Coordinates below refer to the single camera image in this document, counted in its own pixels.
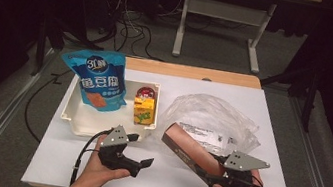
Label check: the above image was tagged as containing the bundle of floor cables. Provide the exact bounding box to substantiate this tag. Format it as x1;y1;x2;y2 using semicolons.
94;0;170;62

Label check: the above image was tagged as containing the red-lidded candy jar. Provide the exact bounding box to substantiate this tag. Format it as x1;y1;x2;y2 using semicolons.
135;82;159;102

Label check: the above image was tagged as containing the yellow drink carton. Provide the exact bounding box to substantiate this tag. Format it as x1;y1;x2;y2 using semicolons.
129;96;157;128

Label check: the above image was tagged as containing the white metal desk frame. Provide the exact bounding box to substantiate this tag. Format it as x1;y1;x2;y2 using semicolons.
170;0;324;84

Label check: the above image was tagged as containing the person's left hand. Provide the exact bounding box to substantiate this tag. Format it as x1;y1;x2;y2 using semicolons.
80;131;137;187

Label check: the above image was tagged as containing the black metal stand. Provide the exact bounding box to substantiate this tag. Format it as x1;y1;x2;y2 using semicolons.
29;16;105;86
252;59;323;133

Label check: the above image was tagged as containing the blue snack pouch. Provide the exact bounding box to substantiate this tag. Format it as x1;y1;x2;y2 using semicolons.
53;43;135;116

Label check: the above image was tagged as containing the white plastic tray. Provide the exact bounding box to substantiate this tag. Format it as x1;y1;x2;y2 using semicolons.
57;68;164;148

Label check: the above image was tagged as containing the thin black floor cable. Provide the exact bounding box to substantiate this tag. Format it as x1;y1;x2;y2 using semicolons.
19;60;79;147

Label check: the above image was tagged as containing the long brown box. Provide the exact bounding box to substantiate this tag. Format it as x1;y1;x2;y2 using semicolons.
155;121;233;187

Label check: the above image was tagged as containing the clear plastic shopping bag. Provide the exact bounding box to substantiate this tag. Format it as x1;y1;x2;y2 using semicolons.
153;87;268;163

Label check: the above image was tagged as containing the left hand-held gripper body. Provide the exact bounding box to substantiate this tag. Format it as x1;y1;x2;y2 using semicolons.
95;122;147;178

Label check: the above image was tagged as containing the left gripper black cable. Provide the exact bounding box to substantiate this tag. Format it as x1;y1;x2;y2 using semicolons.
69;124;115;187

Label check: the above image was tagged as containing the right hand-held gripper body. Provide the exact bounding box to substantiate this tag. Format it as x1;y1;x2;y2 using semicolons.
204;146;273;187

